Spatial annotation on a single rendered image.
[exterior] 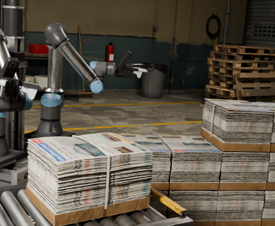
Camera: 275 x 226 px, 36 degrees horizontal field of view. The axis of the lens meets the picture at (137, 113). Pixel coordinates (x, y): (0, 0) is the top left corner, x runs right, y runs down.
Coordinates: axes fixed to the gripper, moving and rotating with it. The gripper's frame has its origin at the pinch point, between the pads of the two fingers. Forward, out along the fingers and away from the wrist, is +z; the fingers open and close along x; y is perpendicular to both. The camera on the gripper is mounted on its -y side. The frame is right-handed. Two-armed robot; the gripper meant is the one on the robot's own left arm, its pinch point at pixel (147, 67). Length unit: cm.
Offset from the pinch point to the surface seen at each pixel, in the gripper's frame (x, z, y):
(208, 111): 14.6, 38.6, 21.4
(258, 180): 43, 66, 52
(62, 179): 132, -37, 9
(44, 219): 128, -43, 27
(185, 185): 48, 23, 54
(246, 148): 42, 55, 33
